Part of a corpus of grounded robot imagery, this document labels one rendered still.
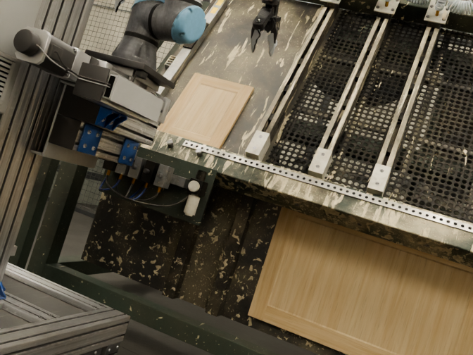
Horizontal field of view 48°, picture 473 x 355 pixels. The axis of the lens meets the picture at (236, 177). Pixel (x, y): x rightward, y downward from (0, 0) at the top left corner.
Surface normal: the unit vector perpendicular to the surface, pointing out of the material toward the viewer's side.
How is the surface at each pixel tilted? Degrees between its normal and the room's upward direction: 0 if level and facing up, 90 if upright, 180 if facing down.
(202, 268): 90
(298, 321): 90
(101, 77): 90
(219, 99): 60
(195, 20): 98
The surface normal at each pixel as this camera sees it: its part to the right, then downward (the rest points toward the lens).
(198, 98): -0.10, -0.58
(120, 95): 0.90, 0.28
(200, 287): -0.29, -0.11
